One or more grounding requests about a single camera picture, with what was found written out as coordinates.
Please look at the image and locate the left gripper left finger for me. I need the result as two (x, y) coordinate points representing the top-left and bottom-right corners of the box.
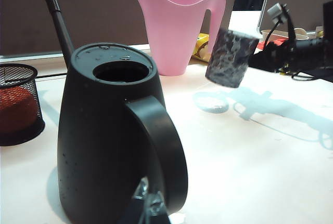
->
(130, 177), (149, 224)

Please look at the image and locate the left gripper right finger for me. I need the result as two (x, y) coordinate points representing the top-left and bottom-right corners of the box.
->
(144, 192), (170, 224)

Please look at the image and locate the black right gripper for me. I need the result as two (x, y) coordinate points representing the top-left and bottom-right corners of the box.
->
(249, 36), (333, 73)

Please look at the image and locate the textured clear glass mug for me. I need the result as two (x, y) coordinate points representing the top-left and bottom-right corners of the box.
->
(204, 28), (260, 89)

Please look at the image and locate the red packet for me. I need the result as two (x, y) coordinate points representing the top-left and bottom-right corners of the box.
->
(260, 41), (284, 51)

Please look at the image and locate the white shallow bowl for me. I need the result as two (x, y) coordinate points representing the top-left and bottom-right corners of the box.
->
(261, 28), (318, 42)

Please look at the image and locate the white framed divider panel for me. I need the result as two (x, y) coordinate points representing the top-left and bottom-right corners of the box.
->
(256, 0), (274, 36)

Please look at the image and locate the yellow potato chips bag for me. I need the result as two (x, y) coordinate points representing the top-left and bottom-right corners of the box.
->
(191, 33), (211, 62)

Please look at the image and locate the black plastic watering can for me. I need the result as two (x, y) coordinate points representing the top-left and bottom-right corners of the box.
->
(28, 0), (188, 221)

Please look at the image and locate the pink plastic watering can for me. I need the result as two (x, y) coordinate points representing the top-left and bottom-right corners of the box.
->
(122, 0), (226, 76)

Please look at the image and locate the black mesh desk holder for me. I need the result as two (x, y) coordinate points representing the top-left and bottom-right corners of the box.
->
(0, 63), (45, 147)

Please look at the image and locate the red round object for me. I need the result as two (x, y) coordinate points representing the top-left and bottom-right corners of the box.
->
(0, 86), (40, 134)

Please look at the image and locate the brown desk divider panel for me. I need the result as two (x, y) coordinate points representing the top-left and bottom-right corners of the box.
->
(0, 0), (240, 56)

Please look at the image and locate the black camera cable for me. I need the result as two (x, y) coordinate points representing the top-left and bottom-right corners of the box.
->
(264, 5), (297, 50)

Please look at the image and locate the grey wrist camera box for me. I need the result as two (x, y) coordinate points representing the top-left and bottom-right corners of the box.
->
(267, 2), (289, 23)

